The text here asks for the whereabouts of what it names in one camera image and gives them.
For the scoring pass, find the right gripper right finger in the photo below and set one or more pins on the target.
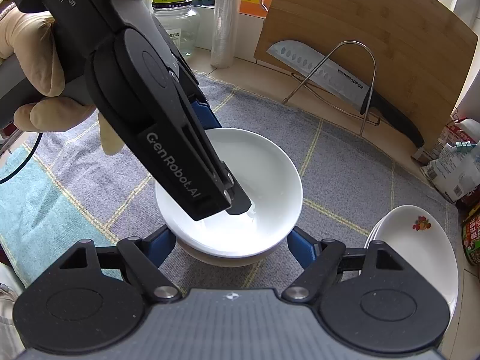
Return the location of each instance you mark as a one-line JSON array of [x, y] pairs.
[[369, 300]]

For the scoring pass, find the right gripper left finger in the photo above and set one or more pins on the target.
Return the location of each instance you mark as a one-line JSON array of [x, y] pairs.
[[93, 297]]

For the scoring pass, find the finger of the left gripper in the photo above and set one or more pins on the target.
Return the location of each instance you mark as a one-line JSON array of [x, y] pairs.
[[205, 115], [240, 202]]

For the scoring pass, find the white bowl pink flowers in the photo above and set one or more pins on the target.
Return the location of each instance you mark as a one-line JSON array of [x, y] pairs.
[[271, 181]]

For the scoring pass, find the white plate with flower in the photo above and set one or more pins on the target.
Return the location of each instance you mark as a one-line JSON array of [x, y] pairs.
[[420, 240]]

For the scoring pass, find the steel santoku kitchen knife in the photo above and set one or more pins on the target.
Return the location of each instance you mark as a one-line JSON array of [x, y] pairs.
[[302, 58]]

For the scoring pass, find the beige gloved left hand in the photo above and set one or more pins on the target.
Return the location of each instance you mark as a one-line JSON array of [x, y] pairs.
[[29, 38]]

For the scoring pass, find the glass jar yellow lid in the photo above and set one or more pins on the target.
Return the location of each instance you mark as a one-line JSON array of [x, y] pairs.
[[181, 21]]

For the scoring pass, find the clear plastic wrap roll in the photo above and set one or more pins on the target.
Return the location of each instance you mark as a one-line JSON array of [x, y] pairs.
[[224, 33]]

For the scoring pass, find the white plastic food bag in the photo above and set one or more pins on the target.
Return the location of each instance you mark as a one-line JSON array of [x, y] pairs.
[[455, 173]]

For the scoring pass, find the red white packet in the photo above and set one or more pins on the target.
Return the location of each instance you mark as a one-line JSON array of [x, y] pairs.
[[465, 130]]

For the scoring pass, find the bamboo cutting board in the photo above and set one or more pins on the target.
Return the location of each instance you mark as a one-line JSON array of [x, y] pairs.
[[416, 53]]

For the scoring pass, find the metal wire rack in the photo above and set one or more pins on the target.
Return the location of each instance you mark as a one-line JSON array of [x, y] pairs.
[[341, 83]]

